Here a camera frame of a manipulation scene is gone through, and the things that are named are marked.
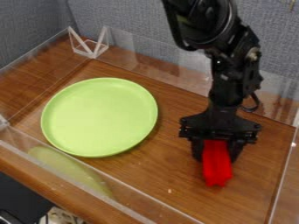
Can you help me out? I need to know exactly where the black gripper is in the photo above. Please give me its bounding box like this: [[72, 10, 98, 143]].
[[178, 105, 261, 162]]

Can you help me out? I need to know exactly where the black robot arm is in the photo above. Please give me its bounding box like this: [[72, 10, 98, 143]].
[[161, 0, 263, 161]]

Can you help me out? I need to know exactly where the black box under table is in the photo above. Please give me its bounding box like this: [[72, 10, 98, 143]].
[[0, 172, 53, 224]]

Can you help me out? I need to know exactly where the clear acrylic corner bracket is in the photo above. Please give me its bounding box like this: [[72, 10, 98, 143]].
[[68, 26, 109, 59]]

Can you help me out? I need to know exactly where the red block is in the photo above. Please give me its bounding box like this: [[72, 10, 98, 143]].
[[201, 140, 232, 186]]

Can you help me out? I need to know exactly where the black cable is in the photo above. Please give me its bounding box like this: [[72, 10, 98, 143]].
[[238, 92, 261, 114]]

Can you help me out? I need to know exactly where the green round plate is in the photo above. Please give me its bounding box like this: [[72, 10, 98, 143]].
[[41, 78, 157, 158]]

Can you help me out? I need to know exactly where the clear acrylic enclosure wall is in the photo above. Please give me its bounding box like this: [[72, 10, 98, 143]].
[[0, 29, 299, 224]]

